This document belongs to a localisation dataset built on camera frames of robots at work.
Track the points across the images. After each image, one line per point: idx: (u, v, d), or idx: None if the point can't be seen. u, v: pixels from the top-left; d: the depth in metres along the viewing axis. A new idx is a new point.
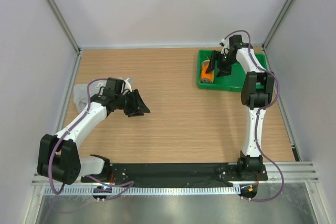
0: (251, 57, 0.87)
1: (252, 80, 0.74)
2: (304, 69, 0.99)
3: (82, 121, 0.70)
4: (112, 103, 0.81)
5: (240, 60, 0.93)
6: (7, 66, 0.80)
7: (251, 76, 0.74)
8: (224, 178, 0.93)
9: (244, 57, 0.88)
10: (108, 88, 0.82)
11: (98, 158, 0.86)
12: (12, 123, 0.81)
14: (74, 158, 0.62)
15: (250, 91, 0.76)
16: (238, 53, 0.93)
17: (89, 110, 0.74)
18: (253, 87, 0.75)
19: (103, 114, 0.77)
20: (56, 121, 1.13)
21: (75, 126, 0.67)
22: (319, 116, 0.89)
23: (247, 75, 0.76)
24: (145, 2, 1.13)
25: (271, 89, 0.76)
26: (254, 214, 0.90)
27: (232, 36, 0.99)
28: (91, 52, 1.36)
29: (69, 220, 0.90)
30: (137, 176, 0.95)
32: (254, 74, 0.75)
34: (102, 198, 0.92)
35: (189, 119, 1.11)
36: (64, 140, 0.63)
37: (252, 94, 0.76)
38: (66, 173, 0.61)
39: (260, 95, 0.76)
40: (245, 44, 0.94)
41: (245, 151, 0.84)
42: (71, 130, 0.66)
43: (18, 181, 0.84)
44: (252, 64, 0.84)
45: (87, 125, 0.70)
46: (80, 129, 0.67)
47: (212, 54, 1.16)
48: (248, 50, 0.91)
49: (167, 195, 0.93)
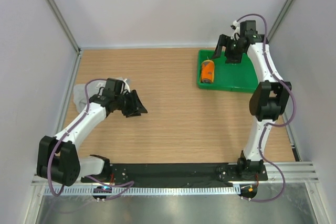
0: (265, 58, 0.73)
1: (265, 91, 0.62)
2: (304, 69, 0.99)
3: (81, 123, 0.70)
4: (112, 103, 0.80)
5: (251, 56, 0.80)
6: (7, 66, 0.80)
7: (264, 87, 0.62)
8: (224, 178, 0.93)
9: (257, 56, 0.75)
10: (108, 88, 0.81)
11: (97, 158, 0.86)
12: (12, 123, 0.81)
14: (73, 159, 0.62)
15: (260, 102, 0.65)
16: (250, 49, 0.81)
17: (88, 111, 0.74)
18: (265, 98, 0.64)
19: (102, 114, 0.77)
20: (56, 121, 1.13)
21: (74, 127, 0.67)
22: (319, 116, 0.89)
23: (259, 84, 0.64)
24: (145, 2, 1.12)
25: (285, 102, 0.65)
26: (254, 214, 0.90)
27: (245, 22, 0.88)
28: (91, 52, 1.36)
29: (69, 220, 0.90)
30: (137, 176, 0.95)
32: (267, 84, 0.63)
34: (102, 198, 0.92)
35: (189, 119, 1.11)
36: (63, 142, 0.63)
37: (263, 106, 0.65)
38: (65, 175, 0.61)
39: (272, 107, 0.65)
40: (260, 39, 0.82)
41: (247, 154, 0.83)
42: (71, 131, 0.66)
43: (18, 180, 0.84)
44: (266, 68, 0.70)
45: (86, 126, 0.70)
46: (79, 130, 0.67)
47: (220, 38, 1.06)
48: (262, 49, 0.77)
49: (167, 195, 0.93)
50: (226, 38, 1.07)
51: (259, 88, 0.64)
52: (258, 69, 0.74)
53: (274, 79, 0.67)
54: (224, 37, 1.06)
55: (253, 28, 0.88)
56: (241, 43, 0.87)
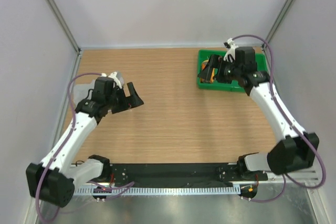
0: (277, 104, 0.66)
1: (290, 151, 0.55)
2: (304, 69, 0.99)
3: (68, 142, 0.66)
4: (101, 108, 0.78)
5: (255, 98, 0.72)
6: (8, 66, 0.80)
7: (288, 147, 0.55)
8: (224, 178, 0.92)
9: (268, 104, 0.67)
10: (97, 92, 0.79)
11: (96, 162, 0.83)
12: (12, 123, 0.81)
14: (63, 184, 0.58)
15: (286, 162, 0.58)
16: (253, 92, 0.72)
17: (75, 125, 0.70)
18: (291, 159, 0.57)
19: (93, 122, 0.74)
20: (56, 121, 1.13)
21: (61, 150, 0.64)
22: (319, 116, 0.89)
23: (282, 144, 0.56)
24: (145, 2, 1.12)
25: (311, 157, 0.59)
26: (254, 214, 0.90)
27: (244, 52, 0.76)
28: (91, 52, 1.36)
29: (69, 220, 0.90)
30: (137, 176, 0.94)
32: (291, 144, 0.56)
34: (102, 198, 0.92)
35: (189, 119, 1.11)
36: (50, 170, 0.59)
37: (289, 165, 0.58)
38: (58, 200, 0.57)
39: (298, 163, 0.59)
40: (263, 80, 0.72)
41: (248, 164, 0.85)
42: (56, 156, 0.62)
43: (18, 181, 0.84)
44: (282, 118, 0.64)
45: (73, 145, 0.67)
46: (67, 152, 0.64)
47: (212, 59, 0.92)
48: (270, 92, 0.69)
49: (167, 195, 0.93)
50: (218, 59, 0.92)
51: (281, 148, 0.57)
52: (271, 118, 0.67)
53: (295, 132, 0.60)
54: (217, 57, 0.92)
55: (253, 60, 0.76)
56: (240, 80, 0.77)
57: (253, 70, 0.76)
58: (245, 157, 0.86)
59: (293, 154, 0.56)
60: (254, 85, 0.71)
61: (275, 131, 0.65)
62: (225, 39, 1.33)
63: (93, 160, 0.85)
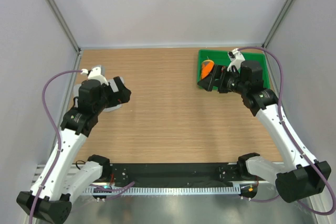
0: (286, 129, 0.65)
1: (301, 180, 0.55)
2: (304, 68, 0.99)
3: (56, 167, 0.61)
4: (89, 120, 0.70)
5: (262, 120, 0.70)
6: (8, 66, 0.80)
7: (298, 177, 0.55)
8: (224, 178, 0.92)
9: (277, 129, 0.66)
10: None
11: (92, 165, 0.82)
12: (13, 123, 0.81)
14: (58, 207, 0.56)
15: (297, 191, 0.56)
16: (260, 113, 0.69)
17: (62, 146, 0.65)
18: (302, 188, 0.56)
19: (83, 137, 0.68)
20: (56, 121, 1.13)
21: (50, 175, 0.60)
22: (319, 116, 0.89)
23: (293, 174, 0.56)
24: (145, 2, 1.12)
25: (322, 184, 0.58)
26: (254, 214, 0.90)
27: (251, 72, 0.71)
28: (91, 52, 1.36)
29: (69, 221, 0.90)
30: (138, 176, 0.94)
32: (302, 173, 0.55)
34: (102, 198, 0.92)
35: (189, 119, 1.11)
36: (40, 199, 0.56)
37: (301, 195, 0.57)
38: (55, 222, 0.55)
39: (309, 191, 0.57)
40: (270, 101, 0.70)
41: (249, 167, 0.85)
42: (45, 183, 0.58)
43: (18, 181, 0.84)
44: (292, 145, 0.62)
45: (62, 169, 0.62)
46: (56, 177, 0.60)
47: (214, 70, 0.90)
48: (277, 115, 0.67)
49: (167, 195, 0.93)
50: (222, 69, 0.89)
51: (291, 178, 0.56)
52: (279, 144, 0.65)
53: (306, 161, 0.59)
54: (220, 68, 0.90)
55: (259, 78, 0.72)
56: (245, 98, 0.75)
57: (260, 88, 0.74)
58: (247, 160, 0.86)
59: (305, 183, 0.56)
60: (262, 107, 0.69)
61: (284, 159, 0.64)
62: (225, 39, 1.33)
63: (93, 162, 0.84)
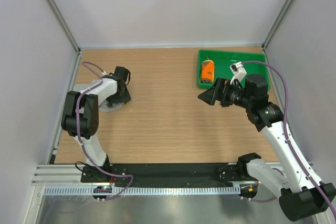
0: (292, 149, 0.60)
1: (305, 203, 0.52)
2: (305, 68, 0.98)
3: (101, 86, 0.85)
4: (121, 81, 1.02)
5: (266, 137, 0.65)
6: (7, 66, 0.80)
7: (304, 200, 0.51)
8: (224, 178, 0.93)
9: (283, 150, 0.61)
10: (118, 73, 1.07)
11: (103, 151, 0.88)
12: (13, 123, 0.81)
14: (95, 112, 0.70)
15: (300, 213, 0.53)
16: (265, 130, 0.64)
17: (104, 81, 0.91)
18: (305, 210, 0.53)
19: (114, 85, 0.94)
20: (56, 121, 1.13)
21: (95, 88, 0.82)
22: (319, 117, 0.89)
23: (297, 196, 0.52)
24: (145, 1, 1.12)
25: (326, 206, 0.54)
26: (254, 214, 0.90)
27: (256, 86, 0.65)
28: (91, 52, 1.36)
29: (69, 220, 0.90)
30: (138, 176, 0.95)
32: (307, 195, 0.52)
34: (102, 198, 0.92)
35: (188, 119, 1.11)
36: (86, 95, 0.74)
37: (304, 215, 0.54)
38: (90, 124, 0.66)
39: (312, 211, 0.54)
40: (275, 117, 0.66)
41: (249, 168, 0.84)
42: (92, 89, 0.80)
43: (18, 181, 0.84)
44: (297, 166, 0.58)
45: (104, 88, 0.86)
46: (99, 90, 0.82)
47: (218, 82, 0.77)
48: (283, 133, 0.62)
49: (167, 195, 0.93)
50: (225, 82, 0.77)
51: (296, 201, 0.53)
52: (284, 163, 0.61)
53: (311, 183, 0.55)
54: (223, 81, 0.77)
55: (265, 93, 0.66)
56: (250, 114, 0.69)
57: (264, 104, 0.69)
58: (248, 163, 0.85)
59: (308, 206, 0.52)
60: (267, 125, 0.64)
61: (289, 179, 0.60)
62: (224, 39, 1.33)
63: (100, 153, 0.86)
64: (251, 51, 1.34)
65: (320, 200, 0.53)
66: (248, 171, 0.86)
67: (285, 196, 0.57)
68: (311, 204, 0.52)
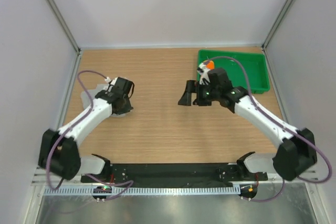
0: (261, 110, 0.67)
1: (292, 152, 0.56)
2: (305, 68, 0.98)
3: (85, 118, 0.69)
4: (117, 101, 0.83)
5: (241, 114, 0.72)
6: (7, 67, 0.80)
7: (289, 150, 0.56)
8: (224, 178, 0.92)
9: (256, 114, 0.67)
10: (117, 87, 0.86)
11: (98, 159, 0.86)
12: (13, 123, 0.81)
14: (73, 157, 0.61)
15: (294, 166, 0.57)
16: (237, 107, 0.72)
17: (94, 107, 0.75)
18: (296, 160, 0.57)
19: (108, 110, 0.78)
20: (56, 121, 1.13)
21: (77, 124, 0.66)
22: (319, 117, 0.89)
23: (283, 148, 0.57)
24: (145, 1, 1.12)
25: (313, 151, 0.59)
26: (254, 214, 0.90)
27: (217, 74, 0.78)
28: (92, 53, 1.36)
29: (68, 220, 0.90)
30: (138, 176, 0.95)
32: (291, 144, 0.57)
34: (102, 198, 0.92)
35: (188, 119, 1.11)
36: (66, 136, 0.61)
37: (299, 168, 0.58)
38: (65, 168, 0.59)
39: (305, 161, 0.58)
40: (241, 93, 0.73)
41: (248, 165, 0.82)
42: (74, 126, 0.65)
43: (18, 181, 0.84)
44: (272, 124, 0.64)
45: (89, 122, 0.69)
46: (87, 123, 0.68)
47: (188, 84, 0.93)
48: (252, 103, 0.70)
49: (167, 195, 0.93)
50: (195, 83, 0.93)
51: (284, 153, 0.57)
52: (262, 127, 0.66)
53: (289, 133, 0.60)
54: (193, 83, 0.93)
55: (227, 79, 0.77)
56: (221, 99, 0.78)
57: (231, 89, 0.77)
58: (245, 160, 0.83)
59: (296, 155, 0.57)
60: (235, 101, 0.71)
61: (272, 140, 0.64)
62: (224, 40, 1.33)
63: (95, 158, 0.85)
64: (251, 51, 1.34)
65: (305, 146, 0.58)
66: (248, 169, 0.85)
67: (277, 159, 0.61)
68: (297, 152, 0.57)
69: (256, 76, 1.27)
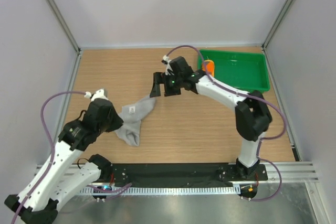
0: (218, 84, 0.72)
1: (246, 112, 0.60)
2: (305, 67, 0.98)
3: (45, 178, 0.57)
4: (88, 136, 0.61)
5: (202, 92, 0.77)
6: (7, 66, 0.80)
7: (244, 109, 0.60)
8: (224, 178, 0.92)
9: (214, 88, 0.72)
10: (89, 116, 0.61)
11: (93, 170, 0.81)
12: (12, 123, 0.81)
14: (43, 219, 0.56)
15: (250, 124, 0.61)
16: (198, 87, 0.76)
17: (55, 157, 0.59)
18: (251, 119, 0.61)
19: (77, 152, 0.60)
20: (56, 121, 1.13)
21: (38, 185, 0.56)
22: (319, 116, 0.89)
23: (238, 110, 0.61)
24: (145, 1, 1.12)
25: (267, 108, 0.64)
26: (254, 214, 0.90)
27: (176, 61, 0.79)
28: (91, 52, 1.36)
29: (68, 220, 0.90)
30: (138, 176, 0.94)
32: (244, 105, 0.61)
34: (102, 198, 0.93)
35: (189, 119, 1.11)
36: (24, 208, 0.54)
37: (257, 126, 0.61)
38: None
39: (261, 119, 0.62)
40: (200, 73, 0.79)
41: (244, 162, 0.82)
42: (32, 193, 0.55)
43: (18, 181, 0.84)
44: (227, 93, 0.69)
45: (50, 182, 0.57)
46: (45, 187, 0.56)
47: (155, 76, 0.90)
48: (210, 81, 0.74)
49: (167, 195, 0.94)
50: None
51: (240, 115, 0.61)
52: (221, 99, 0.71)
53: (242, 97, 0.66)
54: (160, 74, 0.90)
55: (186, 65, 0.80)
56: (182, 83, 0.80)
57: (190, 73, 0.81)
58: (239, 159, 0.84)
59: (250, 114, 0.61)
60: (196, 82, 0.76)
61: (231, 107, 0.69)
62: (224, 40, 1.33)
63: (92, 164, 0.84)
64: (251, 51, 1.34)
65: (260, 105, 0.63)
66: (248, 169, 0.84)
67: (238, 124, 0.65)
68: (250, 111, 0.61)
69: (256, 76, 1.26)
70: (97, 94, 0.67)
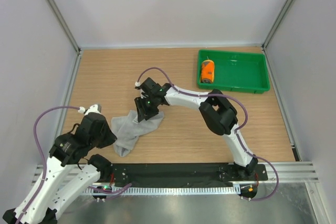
0: (182, 92, 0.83)
1: (210, 109, 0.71)
2: (305, 68, 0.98)
3: (39, 195, 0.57)
4: (80, 150, 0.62)
5: (173, 102, 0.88)
6: (8, 66, 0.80)
7: (207, 108, 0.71)
8: (224, 178, 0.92)
9: (180, 97, 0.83)
10: (82, 129, 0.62)
11: (91, 173, 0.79)
12: (12, 123, 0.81)
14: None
15: (217, 120, 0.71)
16: (168, 99, 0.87)
17: (47, 173, 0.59)
18: (217, 115, 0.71)
19: (70, 167, 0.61)
20: (56, 121, 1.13)
21: (33, 200, 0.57)
22: (319, 117, 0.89)
23: (203, 110, 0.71)
24: (145, 2, 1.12)
25: (229, 103, 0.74)
26: (254, 214, 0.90)
27: (145, 83, 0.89)
28: (92, 52, 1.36)
29: (68, 220, 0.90)
30: (138, 176, 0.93)
32: (206, 105, 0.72)
34: (102, 198, 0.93)
35: (189, 119, 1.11)
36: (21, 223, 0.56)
37: (223, 120, 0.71)
38: None
39: (226, 114, 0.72)
40: (166, 85, 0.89)
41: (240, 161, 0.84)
42: (27, 210, 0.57)
43: (18, 181, 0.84)
44: (190, 97, 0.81)
45: (44, 198, 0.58)
46: (40, 203, 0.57)
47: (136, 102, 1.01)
48: (175, 90, 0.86)
49: (167, 195, 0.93)
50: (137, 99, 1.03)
51: (206, 115, 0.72)
52: (189, 104, 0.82)
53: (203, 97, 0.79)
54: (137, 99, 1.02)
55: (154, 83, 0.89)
56: (154, 99, 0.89)
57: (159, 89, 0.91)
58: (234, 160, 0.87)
59: (214, 112, 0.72)
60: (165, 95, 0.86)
61: None
62: (225, 40, 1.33)
63: (91, 167, 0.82)
64: (252, 51, 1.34)
65: (222, 102, 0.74)
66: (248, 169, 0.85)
67: (208, 122, 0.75)
68: (214, 109, 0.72)
69: (256, 76, 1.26)
70: (91, 108, 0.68)
